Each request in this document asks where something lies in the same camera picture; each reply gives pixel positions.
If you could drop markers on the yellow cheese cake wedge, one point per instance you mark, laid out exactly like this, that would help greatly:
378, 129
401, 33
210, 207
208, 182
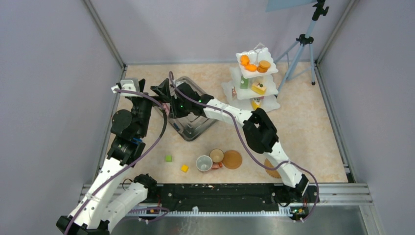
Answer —
256, 103

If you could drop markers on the white strawberry cake slice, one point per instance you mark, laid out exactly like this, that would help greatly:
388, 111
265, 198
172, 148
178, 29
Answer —
233, 93

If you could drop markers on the white three-tier serving stand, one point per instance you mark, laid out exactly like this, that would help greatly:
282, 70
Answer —
252, 83

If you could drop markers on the silver metal tray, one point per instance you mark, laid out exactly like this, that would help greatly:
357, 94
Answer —
191, 126

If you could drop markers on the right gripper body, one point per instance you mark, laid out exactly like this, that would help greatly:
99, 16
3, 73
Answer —
180, 109

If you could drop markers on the orange flower cookie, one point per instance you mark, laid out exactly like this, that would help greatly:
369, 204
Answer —
244, 60

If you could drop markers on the smooth brown round coaster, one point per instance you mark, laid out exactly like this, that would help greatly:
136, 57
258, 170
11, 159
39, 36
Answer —
232, 159

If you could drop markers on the pink-handled metal tongs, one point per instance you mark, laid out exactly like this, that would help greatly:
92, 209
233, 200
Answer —
166, 107

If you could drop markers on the orange round macaron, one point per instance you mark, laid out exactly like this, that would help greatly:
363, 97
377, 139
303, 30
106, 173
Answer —
264, 64

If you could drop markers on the yellow cube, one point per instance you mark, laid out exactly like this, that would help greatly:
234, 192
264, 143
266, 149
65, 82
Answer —
184, 168

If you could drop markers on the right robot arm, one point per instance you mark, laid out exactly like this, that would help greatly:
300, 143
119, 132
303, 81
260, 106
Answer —
261, 139

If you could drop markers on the brown round cookie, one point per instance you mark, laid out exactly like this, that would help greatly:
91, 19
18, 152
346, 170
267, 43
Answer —
262, 69

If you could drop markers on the orange bear cookie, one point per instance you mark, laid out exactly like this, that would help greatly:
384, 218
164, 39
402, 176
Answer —
250, 67

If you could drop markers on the ribbed brown round coaster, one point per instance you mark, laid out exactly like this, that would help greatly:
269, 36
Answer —
272, 173

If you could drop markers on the light blue tripod stand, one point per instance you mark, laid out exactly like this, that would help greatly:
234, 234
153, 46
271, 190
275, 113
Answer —
294, 52

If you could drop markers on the brown cup with red handle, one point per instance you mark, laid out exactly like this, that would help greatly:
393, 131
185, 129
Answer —
216, 156

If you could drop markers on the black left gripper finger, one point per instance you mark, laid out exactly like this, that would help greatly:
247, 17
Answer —
141, 85
162, 91

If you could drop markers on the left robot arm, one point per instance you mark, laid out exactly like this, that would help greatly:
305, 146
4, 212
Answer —
97, 213

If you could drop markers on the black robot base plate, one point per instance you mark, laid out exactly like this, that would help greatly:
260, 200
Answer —
266, 197

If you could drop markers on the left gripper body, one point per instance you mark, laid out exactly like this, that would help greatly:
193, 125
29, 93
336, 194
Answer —
146, 96

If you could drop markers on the grey-white cup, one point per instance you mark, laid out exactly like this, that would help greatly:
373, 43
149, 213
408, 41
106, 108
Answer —
204, 163

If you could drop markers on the green cake cube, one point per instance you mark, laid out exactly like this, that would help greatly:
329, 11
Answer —
244, 83

